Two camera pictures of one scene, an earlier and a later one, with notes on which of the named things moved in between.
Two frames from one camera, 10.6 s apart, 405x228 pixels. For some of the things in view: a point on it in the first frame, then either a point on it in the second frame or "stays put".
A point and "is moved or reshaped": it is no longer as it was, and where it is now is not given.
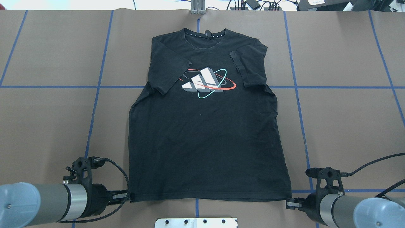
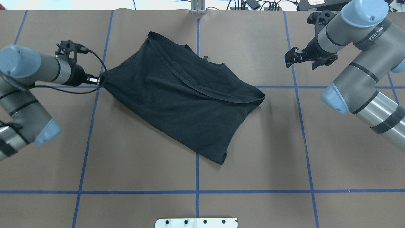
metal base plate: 196,223 stays put
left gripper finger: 116,197 -> 90,79
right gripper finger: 291,203 -> 293,56
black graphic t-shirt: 204,128 is moved or reshaped
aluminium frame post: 197,7 stays put
